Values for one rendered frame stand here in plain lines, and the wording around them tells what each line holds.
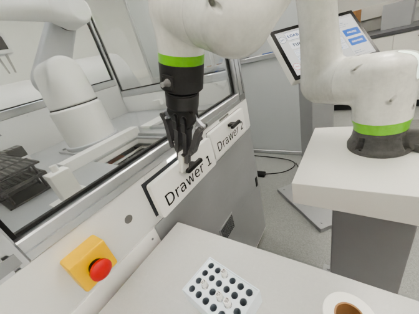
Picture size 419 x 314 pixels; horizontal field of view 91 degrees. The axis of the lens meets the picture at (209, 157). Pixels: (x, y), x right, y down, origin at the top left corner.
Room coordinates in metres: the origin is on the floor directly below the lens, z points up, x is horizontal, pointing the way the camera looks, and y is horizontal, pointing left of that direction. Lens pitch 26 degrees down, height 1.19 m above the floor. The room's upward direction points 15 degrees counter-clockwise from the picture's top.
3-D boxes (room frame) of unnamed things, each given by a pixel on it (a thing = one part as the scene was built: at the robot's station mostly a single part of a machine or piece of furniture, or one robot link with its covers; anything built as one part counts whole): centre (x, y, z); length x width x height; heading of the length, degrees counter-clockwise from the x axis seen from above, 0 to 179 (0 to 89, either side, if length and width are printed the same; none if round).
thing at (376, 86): (0.50, -0.47, 0.99); 0.16 x 0.13 x 0.19; 22
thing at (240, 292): (0.24, 0.05, 0.78); 0.12 x 0.08 x 0.04; 41
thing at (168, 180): (0.57, 0.08, 0.87); 0.29 x 0.02 x 0.11; 141
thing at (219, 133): (0.82, -0.11, 0.87); 0.29 x 0.02 x 0.11; 141
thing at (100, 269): (0.29, 0.26, 0.88); 0.04 x 0.03 x 0.04; 141
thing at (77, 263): (0.31, 0.29, 0.88); 0.07 x 0.05 x 0.07; 141
